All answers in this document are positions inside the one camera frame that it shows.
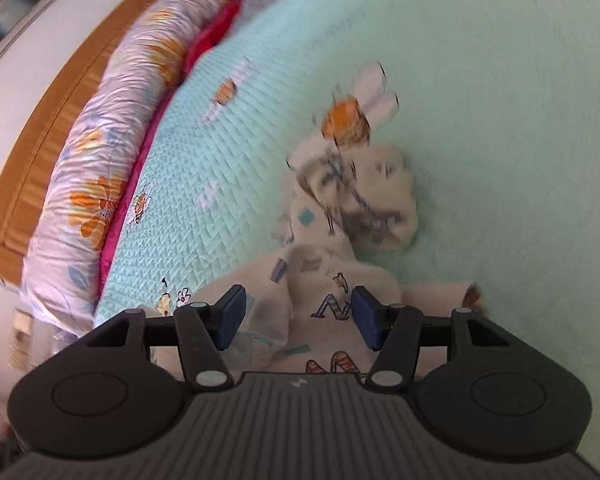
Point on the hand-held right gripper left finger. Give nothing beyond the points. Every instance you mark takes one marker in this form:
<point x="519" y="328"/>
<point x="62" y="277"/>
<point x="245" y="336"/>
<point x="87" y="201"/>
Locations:
<point x="230" y="315"/>

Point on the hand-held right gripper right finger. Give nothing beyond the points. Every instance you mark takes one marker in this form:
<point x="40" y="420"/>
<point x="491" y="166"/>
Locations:
<point x="365" y="315"/>

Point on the cream letter-print shirt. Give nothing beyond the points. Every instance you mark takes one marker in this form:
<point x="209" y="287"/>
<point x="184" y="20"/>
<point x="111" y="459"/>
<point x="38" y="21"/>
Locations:
<point x="325" y="270"/>

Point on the red blanket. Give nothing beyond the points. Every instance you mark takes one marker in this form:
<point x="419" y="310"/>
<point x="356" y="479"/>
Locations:
<point x="130" y="195"/>

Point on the green bee-print quilt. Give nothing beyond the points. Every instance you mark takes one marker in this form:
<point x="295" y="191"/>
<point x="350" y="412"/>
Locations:
<point x="480" y="135"/>

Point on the wooden headboard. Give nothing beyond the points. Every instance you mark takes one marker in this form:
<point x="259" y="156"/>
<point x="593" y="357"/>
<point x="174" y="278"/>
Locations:
<point x="55" y="125"/>

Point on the framed wall picture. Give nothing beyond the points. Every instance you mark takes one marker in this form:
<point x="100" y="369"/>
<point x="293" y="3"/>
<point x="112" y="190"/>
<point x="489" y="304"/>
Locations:
<point x="10" y="10"/>

